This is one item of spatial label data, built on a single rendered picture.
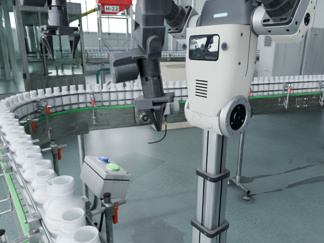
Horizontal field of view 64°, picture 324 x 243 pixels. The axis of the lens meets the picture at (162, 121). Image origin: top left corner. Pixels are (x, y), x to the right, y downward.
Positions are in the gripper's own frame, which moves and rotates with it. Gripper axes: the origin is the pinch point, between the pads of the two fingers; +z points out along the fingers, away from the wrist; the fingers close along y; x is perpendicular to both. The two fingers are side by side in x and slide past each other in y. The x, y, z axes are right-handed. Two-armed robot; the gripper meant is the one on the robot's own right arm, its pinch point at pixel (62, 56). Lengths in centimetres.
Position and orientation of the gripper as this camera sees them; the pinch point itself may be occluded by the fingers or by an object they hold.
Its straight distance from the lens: 91.4
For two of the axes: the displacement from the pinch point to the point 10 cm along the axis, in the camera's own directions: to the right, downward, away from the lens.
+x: 6.0, 2.3, -7.7
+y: -8.0, 1.6, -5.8
